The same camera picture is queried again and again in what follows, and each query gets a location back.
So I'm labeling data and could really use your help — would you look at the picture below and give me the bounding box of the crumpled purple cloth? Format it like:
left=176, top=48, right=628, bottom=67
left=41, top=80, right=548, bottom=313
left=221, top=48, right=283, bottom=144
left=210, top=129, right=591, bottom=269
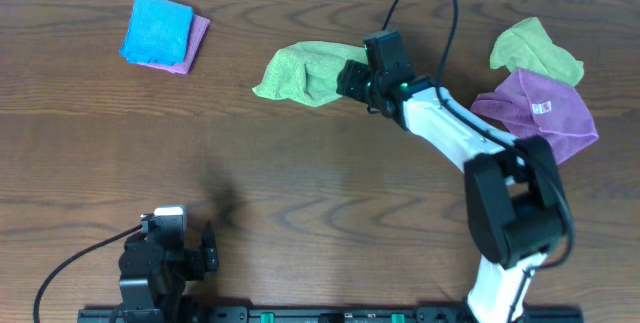
left=471, top=68, right=599, bottom=164

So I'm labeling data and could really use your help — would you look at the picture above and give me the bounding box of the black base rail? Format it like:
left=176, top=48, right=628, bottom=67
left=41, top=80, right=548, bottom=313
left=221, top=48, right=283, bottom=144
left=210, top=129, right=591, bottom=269
left=77, top=305, right=585, bottom=323

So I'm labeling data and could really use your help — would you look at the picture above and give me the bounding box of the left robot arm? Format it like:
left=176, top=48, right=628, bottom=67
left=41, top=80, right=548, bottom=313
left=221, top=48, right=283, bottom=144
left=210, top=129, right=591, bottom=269
left=119, top=216, right=219, bottom=323

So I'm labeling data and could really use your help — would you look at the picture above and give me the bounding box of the light green cloth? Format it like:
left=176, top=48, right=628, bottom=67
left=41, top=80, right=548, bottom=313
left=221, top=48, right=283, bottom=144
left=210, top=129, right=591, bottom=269
left=253, top=41, right=367, bottom=107

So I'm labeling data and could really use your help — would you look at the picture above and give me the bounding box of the black cable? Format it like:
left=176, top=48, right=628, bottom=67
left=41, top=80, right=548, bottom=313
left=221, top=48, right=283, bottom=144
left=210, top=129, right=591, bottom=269
left=32, top=223, right=146, bottom=323
left=382, top=0, right=576, bottom=272

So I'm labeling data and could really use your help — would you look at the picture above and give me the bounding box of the right black cable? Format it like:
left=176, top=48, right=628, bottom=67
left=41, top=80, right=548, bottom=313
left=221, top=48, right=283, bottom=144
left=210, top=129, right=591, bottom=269
left=382, top=0, right=576, bottom=272

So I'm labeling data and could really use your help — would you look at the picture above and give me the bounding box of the folded blue cloth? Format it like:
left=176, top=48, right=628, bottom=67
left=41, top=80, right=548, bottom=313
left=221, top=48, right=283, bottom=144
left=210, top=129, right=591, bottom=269
left=120, top=0, right=194, bottom=65

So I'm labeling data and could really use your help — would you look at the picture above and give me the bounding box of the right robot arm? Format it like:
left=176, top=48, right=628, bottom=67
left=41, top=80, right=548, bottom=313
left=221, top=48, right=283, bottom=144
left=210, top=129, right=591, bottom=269
left=337, top=60, right=574, bottom=322

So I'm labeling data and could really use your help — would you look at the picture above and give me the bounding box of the folded pink cloth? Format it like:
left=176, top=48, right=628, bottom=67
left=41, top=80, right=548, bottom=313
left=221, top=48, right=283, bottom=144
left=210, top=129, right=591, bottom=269
left=142, top=15, right=211, bottom=75

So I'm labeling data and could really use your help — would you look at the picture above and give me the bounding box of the left black cable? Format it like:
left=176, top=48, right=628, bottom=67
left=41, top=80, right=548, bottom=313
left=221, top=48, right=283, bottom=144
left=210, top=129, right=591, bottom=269
left=32, top=223, right=146, bottom=323

